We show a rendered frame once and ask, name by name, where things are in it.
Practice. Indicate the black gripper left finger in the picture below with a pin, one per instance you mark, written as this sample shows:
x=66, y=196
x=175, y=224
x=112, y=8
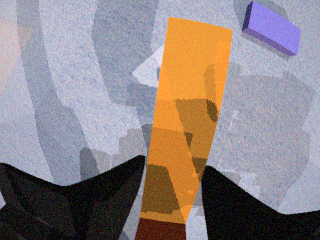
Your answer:
x=94, y=209

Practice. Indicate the orange bar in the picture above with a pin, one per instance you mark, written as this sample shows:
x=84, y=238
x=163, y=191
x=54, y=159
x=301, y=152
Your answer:
x=189, y=94

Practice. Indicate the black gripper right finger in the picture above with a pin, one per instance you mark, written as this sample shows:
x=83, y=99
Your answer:
x=233, y=214

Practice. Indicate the purple rectangular block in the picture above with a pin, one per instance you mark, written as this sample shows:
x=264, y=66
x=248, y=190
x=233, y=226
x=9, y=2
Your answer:
x=274, y=30

